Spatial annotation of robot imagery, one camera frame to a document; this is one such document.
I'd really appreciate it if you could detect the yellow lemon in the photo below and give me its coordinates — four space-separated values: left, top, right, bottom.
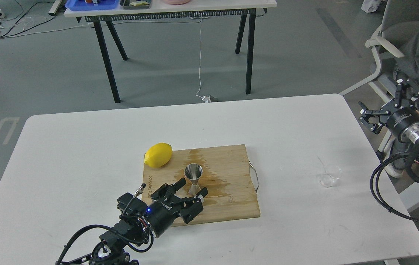
144 142 173 168

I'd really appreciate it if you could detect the clear glass beaker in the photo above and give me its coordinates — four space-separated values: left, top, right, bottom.
317 165 343 187

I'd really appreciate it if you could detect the blue plastic tray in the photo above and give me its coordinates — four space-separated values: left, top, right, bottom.
65 0 120 12

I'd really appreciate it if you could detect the white office chair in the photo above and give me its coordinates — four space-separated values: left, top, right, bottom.
340 0 419 102

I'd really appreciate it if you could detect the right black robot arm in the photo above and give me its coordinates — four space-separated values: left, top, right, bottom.
359 73 419 223

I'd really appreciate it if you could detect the steel jigger measuring cup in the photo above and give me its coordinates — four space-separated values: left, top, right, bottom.
184 163 203 195

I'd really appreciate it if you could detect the grey tray with items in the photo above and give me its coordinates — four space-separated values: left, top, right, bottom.
119 0 152 10

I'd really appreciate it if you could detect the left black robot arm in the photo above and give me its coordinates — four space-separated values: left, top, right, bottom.
55 178 208 265

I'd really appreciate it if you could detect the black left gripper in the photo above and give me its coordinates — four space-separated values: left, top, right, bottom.
145 178 208 238

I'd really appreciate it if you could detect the background white trestle table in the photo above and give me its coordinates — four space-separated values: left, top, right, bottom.
64 0 278 103

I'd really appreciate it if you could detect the white hanging cable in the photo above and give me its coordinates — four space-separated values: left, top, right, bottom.
195 17 211 103

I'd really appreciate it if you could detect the bamboo cutting board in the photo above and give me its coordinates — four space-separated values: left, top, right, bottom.
141 145 261 225

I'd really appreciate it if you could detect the pink round plate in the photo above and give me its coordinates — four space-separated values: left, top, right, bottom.
163 0 191 5

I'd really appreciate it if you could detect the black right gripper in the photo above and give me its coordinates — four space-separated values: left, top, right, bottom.
358 76 419 143

